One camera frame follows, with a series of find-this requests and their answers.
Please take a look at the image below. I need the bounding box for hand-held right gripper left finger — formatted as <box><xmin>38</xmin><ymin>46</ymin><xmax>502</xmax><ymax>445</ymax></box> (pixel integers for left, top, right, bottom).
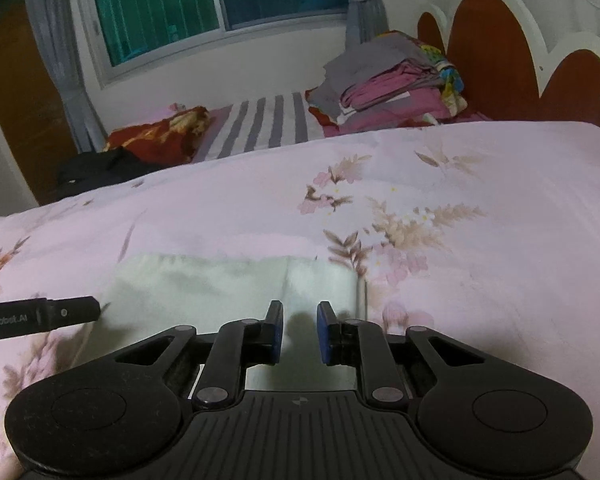
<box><xmin>114</xmin><ymin>300</ymin><xmax>285</xmax><ymax>408</ymax></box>

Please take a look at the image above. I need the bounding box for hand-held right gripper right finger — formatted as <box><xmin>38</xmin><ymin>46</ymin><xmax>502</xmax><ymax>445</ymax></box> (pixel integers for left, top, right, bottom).
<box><xmin>316</xmin><ymin>301</ymin><xmax>487</xmax><ymax>406</ymax></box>

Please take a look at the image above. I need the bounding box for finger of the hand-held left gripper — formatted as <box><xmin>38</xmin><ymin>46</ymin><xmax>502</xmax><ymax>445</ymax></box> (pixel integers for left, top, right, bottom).
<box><xmin>47</xmin><ymin>295</ymin><xmax>102</xmax><ymax>330</ymax></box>

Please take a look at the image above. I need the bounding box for small white cloth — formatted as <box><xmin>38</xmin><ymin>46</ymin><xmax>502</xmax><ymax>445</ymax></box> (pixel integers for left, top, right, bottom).
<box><xmin>82</xmin><ymin>254</ymin><xmax>369</xmax><ymax>387</ymax></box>

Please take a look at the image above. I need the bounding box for pile of folded clothes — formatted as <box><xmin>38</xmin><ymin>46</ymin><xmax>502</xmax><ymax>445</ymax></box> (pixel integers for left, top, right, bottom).
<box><xmin>322</xmin><ymin>30</ymin><xmax>452</xmax><ymax>117</ymax></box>

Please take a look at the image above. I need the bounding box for black cloth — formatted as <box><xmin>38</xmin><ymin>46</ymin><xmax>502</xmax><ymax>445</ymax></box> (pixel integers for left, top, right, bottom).
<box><xmin>55</xmin><ymin>146</ymin><xmax>167</xmax><ymax>187</ymax></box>

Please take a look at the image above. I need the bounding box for pink floral blanket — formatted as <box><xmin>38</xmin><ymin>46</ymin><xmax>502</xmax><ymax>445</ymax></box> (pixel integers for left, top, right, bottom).
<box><xmin>0</xmin><ymin>120</ymin><xmax>600</xmax><ymax>480</ymax></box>

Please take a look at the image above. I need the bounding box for red floral pillow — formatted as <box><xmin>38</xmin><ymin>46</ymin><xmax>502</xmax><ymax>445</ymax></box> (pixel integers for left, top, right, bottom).
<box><xmin>104</xmin><ymin>105</ymin><xmax>212</xmax><ymax>165</ymax></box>

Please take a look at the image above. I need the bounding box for grey striped sheet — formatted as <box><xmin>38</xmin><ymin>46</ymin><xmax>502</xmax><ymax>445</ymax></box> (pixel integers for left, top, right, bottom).
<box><xmin>192</xmin><ymin>91</ymin><xmax>327</xmax><ymax>162</ymax></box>

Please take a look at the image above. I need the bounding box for brown wooden door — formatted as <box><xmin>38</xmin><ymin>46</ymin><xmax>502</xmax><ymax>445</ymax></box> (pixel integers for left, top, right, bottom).
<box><xmin>0</xmin><ymin>0</ymin><xmax>77</xmax><ymax>207</ymax></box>

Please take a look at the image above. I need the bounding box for pink grey bedding pile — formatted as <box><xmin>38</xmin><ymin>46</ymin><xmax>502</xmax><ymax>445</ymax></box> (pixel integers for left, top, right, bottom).
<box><xmin>307</xmin><ymin>62</ymin><xmax>492</xmax><ymax>137</ymax></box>

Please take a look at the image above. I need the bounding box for grey curtain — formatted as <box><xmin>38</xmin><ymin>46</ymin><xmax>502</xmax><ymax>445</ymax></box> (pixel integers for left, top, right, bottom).
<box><xmin>19</xmin><ymin>0</ymin><xmax>109</xmax><ymax>155</ymax></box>
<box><xmin>330</xmin><ymin>0</ymin><xmax>389</xmax><ymax>55</ymax></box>

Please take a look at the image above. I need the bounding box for colourful printed cloth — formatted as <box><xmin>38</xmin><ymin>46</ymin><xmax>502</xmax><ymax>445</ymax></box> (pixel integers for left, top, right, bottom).
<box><xmin>419</xmin><ymin>42</ymin><xmax>469</xmax><ymax>117</ymax></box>

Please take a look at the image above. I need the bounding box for brown and white headboard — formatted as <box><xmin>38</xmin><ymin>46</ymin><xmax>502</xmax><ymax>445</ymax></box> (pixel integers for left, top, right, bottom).
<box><xmin>416</xmin><ymin>0</ymin><xmax>600</xmax><ymax>140</ymax></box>

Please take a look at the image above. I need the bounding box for window with white frame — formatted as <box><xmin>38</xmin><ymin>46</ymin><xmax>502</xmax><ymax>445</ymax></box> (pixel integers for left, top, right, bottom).
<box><xmin>77</xmin><ymin>0</ymin><xmax>352</xmax><ymax>82</ymax></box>

